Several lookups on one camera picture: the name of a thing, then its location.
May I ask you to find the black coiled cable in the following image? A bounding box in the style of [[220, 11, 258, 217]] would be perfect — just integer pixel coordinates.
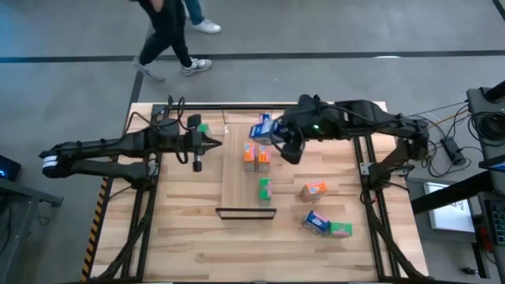
[[469, 111, 505, 141]]

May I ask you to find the orange Mini Wheats cereal box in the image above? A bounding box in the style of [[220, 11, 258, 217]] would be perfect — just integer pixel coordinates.
[[299, 180, 329, 204], [257, 144, 272, 174], [243, 141, 257, 174]]

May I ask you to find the person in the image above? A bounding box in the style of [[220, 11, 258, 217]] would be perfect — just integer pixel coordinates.
[[183, 0, 223, 35], [132, 0, 214, 82]]

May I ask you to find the black device with blue light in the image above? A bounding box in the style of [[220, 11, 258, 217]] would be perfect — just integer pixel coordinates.
[[0, 154, 22, 181]]

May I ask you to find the wooden shelf with black frame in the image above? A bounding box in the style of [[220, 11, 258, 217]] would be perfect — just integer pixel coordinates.
[[215, 104, 278, 220]]

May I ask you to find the black metal beam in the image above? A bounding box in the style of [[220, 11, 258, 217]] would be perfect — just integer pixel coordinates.
[[410, 169, 505, 216]]

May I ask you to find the yellow cable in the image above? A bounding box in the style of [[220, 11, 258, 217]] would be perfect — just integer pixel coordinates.
[[410, 108, 470, 137]]

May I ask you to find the gray metal cart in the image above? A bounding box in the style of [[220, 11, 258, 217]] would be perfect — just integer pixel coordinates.
[[0, 175, 64, 284]]

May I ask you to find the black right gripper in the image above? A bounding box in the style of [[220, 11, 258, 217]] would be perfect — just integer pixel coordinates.
[[271, 94, 352, 166]]

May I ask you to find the black aluminium table frame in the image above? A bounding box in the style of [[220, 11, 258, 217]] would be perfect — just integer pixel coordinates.
[[88, 94, 429, 284]]

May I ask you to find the white board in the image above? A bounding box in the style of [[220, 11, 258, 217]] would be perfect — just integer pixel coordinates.
[[424, 181, 477, 234]]

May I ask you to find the black power adapter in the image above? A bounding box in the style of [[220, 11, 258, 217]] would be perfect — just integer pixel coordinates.
[[440, 136, 466, 166]]

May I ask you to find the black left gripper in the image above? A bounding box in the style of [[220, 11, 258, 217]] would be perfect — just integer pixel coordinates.
[[157, 114, 223, 174]]

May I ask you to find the yellow black hazard strip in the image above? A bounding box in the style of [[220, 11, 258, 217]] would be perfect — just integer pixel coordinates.
[[80, 171, 110, 283]]

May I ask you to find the gray equipment stand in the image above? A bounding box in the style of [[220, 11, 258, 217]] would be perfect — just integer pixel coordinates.
[[465, 80, 505, 159]]

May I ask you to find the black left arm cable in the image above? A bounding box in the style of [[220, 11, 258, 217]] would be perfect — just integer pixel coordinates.
[[125, 95, 187, 135]]

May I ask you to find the black monitor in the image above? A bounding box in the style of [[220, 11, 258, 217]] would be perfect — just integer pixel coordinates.
[[477, 154, 505, 174]]

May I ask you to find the black control panel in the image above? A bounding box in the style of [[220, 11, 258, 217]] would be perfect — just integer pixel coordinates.
[[483, 196, 505, 248]]

